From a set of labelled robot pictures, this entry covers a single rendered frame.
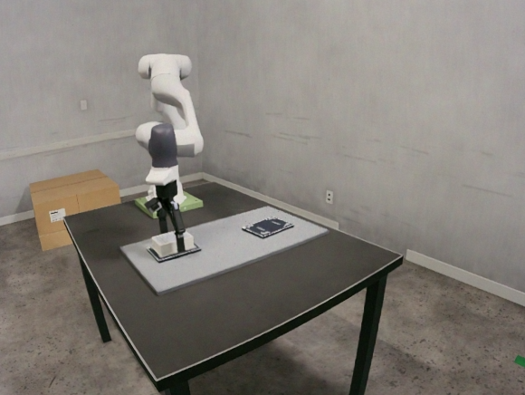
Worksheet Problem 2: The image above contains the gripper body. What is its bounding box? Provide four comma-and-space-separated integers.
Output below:
155, 180, 178, 212

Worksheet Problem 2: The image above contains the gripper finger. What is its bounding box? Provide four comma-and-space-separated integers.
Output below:
164, 201, 186, 253
157, 204, 168, 235

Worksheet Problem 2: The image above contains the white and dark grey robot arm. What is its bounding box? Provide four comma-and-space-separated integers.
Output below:
136, 54, 203, 214

